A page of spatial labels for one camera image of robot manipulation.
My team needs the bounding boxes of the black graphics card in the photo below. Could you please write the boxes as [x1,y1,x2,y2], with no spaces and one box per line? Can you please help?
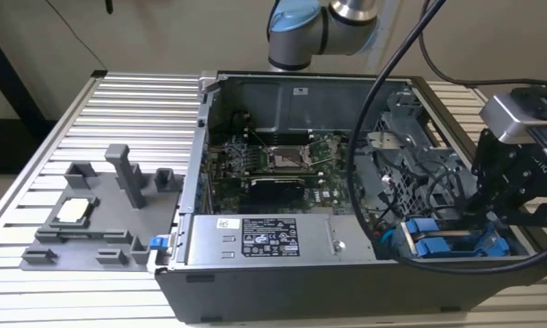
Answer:
[246,175,306,207]

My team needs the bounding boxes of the silver power supply unit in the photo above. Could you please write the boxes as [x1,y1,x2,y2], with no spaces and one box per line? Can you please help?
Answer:
[183,214,378,267]

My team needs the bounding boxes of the black wire with white plug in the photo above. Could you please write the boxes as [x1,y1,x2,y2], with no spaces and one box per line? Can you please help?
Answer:
[373,150,396,192]

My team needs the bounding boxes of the grey parts rack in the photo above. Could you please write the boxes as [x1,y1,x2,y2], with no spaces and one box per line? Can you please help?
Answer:
[19,143,186,273]

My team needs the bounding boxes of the thin black cable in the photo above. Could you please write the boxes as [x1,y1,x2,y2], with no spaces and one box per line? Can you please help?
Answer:
[417,0,547,86]

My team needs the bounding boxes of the green motherboard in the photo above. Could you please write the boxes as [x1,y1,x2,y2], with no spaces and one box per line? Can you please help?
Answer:
[206,131,369,216]

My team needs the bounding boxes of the CPU socket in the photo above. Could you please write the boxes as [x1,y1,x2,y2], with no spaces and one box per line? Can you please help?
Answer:
[262,145,312,171]

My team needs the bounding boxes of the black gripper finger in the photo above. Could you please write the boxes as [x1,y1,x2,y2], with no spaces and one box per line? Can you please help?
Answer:
[488,202,547,227]
[464,186,536,220]

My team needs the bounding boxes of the black disk wire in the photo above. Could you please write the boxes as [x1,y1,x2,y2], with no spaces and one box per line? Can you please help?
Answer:
[425,166,475,223]

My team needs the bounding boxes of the hard disk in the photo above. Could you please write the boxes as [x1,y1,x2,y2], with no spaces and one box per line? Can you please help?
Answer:
[402,217,513,259]

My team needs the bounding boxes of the dark grey PC case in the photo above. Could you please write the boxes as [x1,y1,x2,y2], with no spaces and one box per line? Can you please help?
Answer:
[153,70,547,324]

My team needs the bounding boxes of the black stand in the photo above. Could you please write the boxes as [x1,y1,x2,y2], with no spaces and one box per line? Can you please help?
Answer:
[0,16,58,175]

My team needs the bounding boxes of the thick black cable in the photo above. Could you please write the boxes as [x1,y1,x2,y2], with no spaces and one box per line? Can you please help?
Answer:
[349,0,547,274]

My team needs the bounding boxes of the metal disk bay cage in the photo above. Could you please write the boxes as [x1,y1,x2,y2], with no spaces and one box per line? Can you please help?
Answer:
[364,87,481,223]

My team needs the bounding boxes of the silver CPU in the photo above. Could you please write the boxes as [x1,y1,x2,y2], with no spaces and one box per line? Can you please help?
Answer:
[55,197,93,223]

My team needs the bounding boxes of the black wrist mount bracket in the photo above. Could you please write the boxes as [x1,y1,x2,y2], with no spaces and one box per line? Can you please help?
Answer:
[509,80,547,119]

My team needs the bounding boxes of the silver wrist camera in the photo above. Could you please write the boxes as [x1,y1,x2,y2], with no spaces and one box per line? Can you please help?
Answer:
[477,92,547,144]

